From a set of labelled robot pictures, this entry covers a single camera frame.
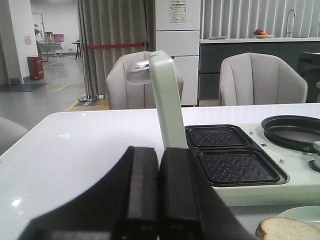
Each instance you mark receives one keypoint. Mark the white refrigerator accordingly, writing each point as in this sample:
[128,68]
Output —
[177,32]

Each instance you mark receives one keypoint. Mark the person in background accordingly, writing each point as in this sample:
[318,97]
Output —
[37,33]

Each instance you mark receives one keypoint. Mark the red barrier belt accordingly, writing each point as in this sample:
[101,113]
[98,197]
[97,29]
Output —
[113,46]

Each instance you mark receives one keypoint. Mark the dark kitchen counter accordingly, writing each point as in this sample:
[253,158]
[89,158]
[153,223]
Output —
[302,54]

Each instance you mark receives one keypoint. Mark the left grey upholstered chair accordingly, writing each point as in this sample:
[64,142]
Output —
[129,85]

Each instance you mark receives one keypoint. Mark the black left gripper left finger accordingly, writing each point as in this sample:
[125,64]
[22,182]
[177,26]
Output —
[122,205]

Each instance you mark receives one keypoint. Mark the mint green sandwich maker lid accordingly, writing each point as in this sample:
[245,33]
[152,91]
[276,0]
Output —
[159,70]

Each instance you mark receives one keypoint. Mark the right grey upholstered chair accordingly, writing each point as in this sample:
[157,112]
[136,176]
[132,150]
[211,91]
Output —
[259,79]

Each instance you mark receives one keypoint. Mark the mint green round plate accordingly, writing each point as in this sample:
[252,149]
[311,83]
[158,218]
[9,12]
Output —
[306,214]

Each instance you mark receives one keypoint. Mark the fruit bowl on counter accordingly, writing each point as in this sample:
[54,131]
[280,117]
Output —
[261,34]

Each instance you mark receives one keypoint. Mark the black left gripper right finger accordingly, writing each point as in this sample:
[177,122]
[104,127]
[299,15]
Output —
[189,208]

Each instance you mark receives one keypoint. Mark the red bin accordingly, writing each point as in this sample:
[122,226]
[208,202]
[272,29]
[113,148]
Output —
[35,67]

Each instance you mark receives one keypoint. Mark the black round frying pan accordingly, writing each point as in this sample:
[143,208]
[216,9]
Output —
[293,131]

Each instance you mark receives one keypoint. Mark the grey upholstered chair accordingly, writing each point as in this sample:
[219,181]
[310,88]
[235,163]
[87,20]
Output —
[259,79]
[129,85]

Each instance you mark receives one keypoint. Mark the mint green breakfast maker base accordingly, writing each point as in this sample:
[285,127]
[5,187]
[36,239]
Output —
[247,169]

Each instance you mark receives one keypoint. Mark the chrome kitchen faucet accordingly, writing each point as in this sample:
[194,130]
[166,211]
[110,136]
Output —
[290,22]

